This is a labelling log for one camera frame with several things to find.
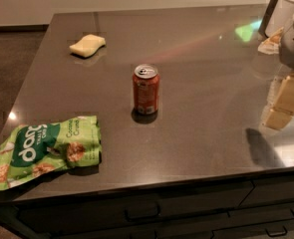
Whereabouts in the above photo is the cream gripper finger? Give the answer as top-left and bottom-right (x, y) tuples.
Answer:
(262, 72), (294, 130)
(258, 27), (283, 55)

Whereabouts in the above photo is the yellow sponge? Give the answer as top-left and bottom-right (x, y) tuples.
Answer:
(70, 34), (106, 58)

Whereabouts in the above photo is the white paper cup with lid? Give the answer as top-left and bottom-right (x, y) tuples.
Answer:
(264, 0), (294, 37)

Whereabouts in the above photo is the dark drawer cabinet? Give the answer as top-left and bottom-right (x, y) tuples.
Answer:
(0, 172), (294, 239)

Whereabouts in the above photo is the red soda can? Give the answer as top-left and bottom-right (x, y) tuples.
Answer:
(133, 64), (159, 115)

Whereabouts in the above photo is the green snack chip bag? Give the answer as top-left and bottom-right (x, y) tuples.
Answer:
(0, 116), (102, 191)

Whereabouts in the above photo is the black drawer handle right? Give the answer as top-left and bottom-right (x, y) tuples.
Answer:
(265, 226), (288, 238)

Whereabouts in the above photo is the black drawer handle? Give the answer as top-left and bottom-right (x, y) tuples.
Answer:
(125, 203), (160, 222)
(265, 226), (288, 238)

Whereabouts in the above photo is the black drawer handle left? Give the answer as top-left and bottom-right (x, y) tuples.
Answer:
(125, 203), (160, 222)

